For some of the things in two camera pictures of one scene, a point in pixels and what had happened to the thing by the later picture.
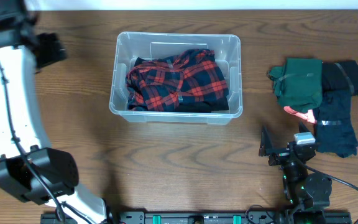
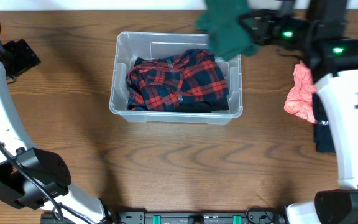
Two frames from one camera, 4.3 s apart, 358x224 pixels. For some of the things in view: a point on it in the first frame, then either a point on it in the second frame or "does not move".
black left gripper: x=50 y=49 → x=23 y=58
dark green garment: x=298 y=84 → x=227 y=23
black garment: x=206 y=107 does not move
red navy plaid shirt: x=165 y=84 does not move
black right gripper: x=266 y=149 → x=271 y=19
